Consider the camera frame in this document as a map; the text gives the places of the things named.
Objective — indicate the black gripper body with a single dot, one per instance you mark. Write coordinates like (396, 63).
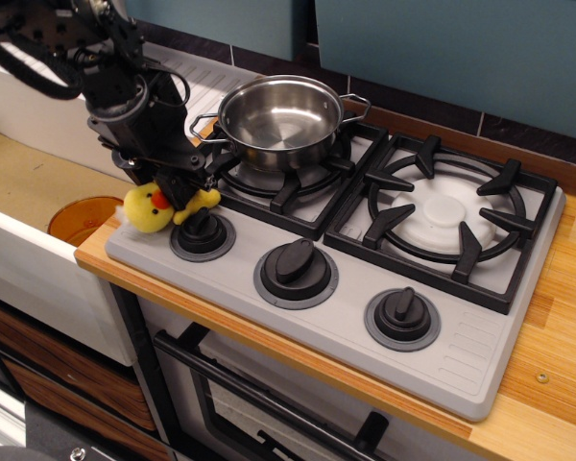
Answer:
(139, 115)

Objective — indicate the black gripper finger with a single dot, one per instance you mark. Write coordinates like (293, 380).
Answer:
(175, 187)
(217, 157)

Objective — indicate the yellow stuffed duck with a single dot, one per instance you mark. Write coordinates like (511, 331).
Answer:
(147, 208)

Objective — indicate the stainless steel pot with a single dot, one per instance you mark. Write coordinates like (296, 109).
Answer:
(280, 123)

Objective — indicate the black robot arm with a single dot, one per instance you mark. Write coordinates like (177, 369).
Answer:
(49, 45)

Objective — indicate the black left stove knob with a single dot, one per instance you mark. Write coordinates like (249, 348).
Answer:
(203, 237)

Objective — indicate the black stove knob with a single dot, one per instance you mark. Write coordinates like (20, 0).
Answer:
(296, 276)
(203, 237)
(402, 320)

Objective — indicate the black middle stove knob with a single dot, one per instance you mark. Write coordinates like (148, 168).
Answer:
(296, 276)

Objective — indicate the grey toy stove top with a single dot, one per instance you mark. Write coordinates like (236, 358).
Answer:
(461, 371)

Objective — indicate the black right stove knob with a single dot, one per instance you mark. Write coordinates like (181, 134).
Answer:
(402, 320)

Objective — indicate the orange plastic cup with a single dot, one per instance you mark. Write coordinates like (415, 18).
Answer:
(74, 223)

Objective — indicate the white toy sink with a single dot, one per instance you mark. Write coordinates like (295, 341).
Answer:
(50, 158)

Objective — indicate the wooden drawer fronts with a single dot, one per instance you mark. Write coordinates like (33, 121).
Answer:
(78, 384)

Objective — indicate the black right burner grate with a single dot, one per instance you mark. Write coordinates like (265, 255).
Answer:
(525, 207)

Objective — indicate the oven door with black handle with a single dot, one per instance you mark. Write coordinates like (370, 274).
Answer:
(260, 424)

